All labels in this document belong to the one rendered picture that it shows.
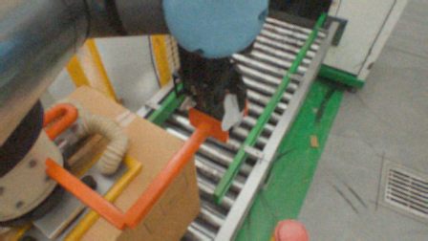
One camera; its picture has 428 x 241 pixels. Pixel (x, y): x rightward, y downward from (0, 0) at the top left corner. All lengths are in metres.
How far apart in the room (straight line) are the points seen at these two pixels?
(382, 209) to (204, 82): 1.74
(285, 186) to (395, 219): 0.68
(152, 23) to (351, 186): 1.86
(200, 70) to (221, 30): 0.20
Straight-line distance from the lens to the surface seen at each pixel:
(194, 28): 0.20
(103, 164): 0.59
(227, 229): 1.06
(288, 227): 0.62
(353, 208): 1.92
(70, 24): 0.18
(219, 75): 0.39
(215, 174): 1.20
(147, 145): 0.65
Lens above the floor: 1.61
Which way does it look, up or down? 50 degrees down
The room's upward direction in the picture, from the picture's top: straight up
